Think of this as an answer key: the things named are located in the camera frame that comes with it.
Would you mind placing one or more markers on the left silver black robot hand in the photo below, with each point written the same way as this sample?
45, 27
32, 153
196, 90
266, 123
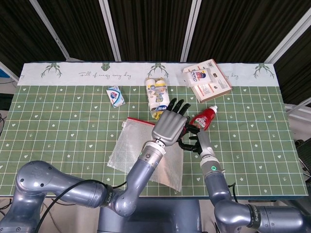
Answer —
170, 126

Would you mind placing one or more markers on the green grid tablecloth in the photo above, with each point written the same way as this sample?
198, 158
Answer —
60, 126

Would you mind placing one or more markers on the clear mesh zipper pouch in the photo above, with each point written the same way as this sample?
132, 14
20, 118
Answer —
133, 148

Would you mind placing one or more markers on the plastic wrapped roll pack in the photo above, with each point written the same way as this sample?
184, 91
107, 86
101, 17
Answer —
156, 97

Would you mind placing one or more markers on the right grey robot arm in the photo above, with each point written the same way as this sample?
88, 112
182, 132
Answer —
218, 187

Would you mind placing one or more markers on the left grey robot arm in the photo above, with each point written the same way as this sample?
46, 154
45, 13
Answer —
80, 191

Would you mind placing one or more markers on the small blue white packet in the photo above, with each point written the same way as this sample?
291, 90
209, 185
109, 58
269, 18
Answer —
116, 97

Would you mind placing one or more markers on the white plastic wrapped packet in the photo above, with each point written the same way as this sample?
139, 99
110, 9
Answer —
196, 76

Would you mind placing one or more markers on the grey robot torso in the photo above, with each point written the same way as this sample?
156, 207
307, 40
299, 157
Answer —
165, 218

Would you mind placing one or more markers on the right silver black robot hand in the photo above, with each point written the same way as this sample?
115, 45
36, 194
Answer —
206, 145

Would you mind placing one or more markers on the red ketchup bottle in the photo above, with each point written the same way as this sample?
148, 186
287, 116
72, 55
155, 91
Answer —
202, 117

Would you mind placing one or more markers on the white partition post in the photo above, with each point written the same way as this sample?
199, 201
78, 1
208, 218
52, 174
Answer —
51, 31
110, 29
190, 29
289, 36

